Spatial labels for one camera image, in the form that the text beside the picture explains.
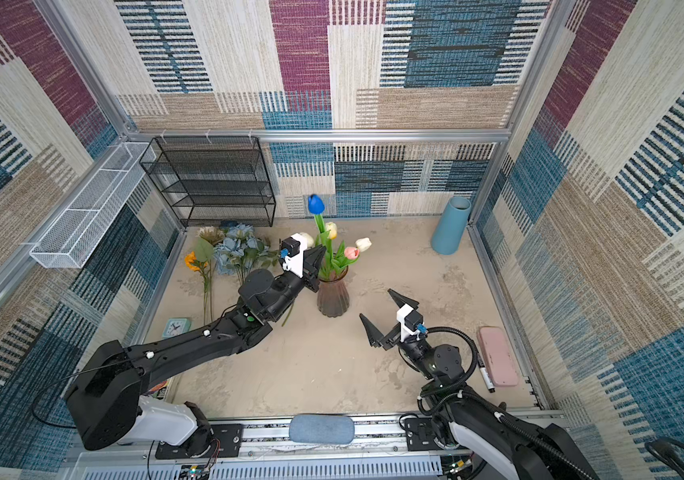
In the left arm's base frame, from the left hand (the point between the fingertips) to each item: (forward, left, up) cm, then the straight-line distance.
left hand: (324, 244), depth 72 cm
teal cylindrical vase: (+22, -39, -17) cm, 48 cm away
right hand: (-10, -12, -10) cm, 19 cm away
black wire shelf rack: (+42, +42, -14) cm, 61 cm away
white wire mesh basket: (0, +60, +1) cm, 60 cm away
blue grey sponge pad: (-34, -2, -29) cm, 45 cm away
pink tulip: (-2, -6, -3) cm, 7 cm away
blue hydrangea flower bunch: (+15, +29, -22) cm, 39 cm away
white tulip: (+6, -10, -7) cm, 13 cm away
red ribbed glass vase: (+4, -1, -31) cm, 31 cm away
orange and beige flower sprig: (+19, +45, -30) cm, 57 cm away
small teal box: (-6, +46, -30) cm, 55 cm away
